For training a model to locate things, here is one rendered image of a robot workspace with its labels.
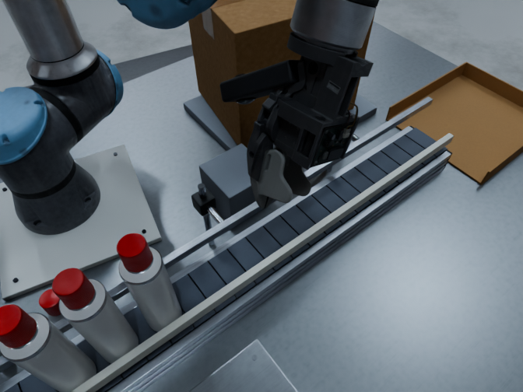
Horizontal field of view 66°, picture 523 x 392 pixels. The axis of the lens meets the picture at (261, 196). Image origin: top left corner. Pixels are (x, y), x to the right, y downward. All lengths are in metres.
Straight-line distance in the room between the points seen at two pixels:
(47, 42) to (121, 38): 2.38
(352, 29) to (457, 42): 2.80
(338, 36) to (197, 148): 0.58
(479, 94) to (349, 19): 0.82
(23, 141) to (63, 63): 0.14
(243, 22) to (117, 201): 0.41
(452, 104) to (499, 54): 2.08
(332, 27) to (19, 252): 0.66
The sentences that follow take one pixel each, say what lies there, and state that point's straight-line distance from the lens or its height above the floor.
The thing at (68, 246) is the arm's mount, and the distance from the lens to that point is 0.81.
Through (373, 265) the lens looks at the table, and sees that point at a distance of 0.75.
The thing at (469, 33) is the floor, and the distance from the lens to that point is 3.33.
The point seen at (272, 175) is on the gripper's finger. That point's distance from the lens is 0.47.
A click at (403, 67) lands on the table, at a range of 1.22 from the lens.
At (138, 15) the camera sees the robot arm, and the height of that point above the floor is 1.32.
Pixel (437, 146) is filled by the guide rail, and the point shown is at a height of 0.92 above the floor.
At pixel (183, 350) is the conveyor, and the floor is 0.87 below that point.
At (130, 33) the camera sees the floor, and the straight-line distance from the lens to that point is 3.14.
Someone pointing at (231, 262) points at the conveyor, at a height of 0.88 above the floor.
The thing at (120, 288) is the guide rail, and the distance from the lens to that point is 0.59.
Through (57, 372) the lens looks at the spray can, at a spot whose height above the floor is 0.98.
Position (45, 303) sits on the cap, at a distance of 0.74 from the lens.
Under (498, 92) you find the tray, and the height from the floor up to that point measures 0.84.
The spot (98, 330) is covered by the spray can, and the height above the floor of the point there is 1.00.
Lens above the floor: 1.47
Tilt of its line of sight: 51 degrees down
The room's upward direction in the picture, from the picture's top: straight up
